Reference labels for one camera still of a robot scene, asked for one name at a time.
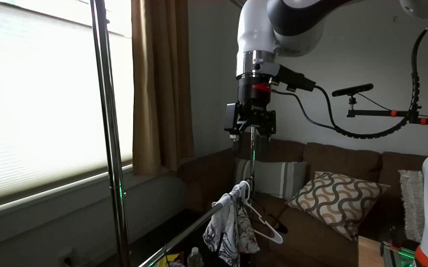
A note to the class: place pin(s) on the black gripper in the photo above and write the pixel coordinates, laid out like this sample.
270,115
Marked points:
249,106

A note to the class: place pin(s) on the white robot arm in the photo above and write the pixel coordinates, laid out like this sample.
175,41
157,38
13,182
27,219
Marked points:
264,29

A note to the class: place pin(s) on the grey striped pillow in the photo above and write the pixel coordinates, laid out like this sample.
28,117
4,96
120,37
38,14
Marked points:
281,179

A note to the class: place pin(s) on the brown curtain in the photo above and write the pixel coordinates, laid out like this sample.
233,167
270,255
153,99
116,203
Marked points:
162,112

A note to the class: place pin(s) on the brown sofa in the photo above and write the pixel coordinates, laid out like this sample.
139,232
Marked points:
312,243

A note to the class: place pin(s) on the white plastic hanger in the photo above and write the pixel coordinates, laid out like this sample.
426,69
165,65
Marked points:
263,222

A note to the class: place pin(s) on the floral patterned garment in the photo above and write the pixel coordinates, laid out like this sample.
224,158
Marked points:
229,231

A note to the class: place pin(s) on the patterned brown white pillow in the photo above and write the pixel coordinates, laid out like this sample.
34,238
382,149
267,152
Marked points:
337,200

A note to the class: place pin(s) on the white fluffy pillow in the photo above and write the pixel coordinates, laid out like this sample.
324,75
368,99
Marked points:
411,194

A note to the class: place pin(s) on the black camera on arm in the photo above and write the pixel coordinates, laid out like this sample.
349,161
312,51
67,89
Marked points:
352,89

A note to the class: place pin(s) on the metal clothing rack frame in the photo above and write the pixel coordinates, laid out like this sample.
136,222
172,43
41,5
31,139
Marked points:
101,41

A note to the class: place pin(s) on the black camera stand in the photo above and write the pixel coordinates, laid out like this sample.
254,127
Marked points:
410,115

